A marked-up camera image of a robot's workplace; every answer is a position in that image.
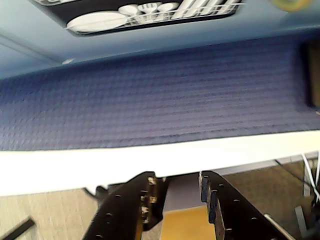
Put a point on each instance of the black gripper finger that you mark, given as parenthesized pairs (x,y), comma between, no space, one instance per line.
(120,212)
(232,212)

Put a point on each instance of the blue door with dishwasher sticker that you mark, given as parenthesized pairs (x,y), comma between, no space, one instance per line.
(37,15)

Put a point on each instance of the yellow flat board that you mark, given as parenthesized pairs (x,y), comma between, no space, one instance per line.
(187,225)

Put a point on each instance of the black flat bar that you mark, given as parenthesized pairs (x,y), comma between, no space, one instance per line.
(17,228)

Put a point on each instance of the dark blue textured mat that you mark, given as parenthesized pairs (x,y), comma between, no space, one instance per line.
(150,100)

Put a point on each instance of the black box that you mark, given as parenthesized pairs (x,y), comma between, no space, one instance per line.
(313,75)

